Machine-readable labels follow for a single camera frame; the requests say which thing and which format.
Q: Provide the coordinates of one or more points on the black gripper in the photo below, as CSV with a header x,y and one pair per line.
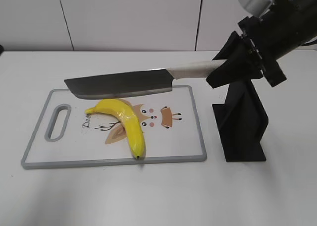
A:
x,y
238,65

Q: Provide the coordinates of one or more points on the white-handled kitchen knife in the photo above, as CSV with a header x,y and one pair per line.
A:
x,y
137,83

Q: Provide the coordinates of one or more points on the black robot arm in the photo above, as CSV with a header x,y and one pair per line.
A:
x,y
275,28

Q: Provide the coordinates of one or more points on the yellow plastic banana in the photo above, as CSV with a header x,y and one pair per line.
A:
x,y
127,125

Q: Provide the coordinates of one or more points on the black knife stand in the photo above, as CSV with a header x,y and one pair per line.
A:
x,y
241,121

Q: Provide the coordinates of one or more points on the white grey-rimmed cutting board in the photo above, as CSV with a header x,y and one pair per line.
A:
x,y
65,137

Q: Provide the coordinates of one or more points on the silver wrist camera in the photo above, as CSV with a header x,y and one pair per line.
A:
x,y
256,8

